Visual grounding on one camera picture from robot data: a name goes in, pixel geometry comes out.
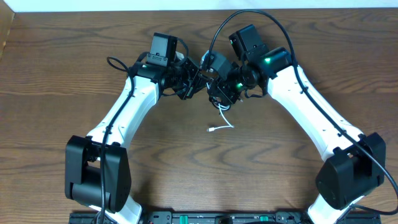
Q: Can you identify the white cable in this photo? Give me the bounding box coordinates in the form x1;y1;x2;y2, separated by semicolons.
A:
206;102;235;133

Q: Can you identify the black usb cable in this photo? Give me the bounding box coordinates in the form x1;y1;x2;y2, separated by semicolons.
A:
198;70;231;110

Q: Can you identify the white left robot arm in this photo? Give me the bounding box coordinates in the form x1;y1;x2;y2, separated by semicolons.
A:
65;32;202;223

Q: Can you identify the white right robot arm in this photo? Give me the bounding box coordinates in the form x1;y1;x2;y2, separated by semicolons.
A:
201;25;386;223

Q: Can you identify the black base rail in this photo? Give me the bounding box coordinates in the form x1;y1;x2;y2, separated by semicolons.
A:
68;211;382;224

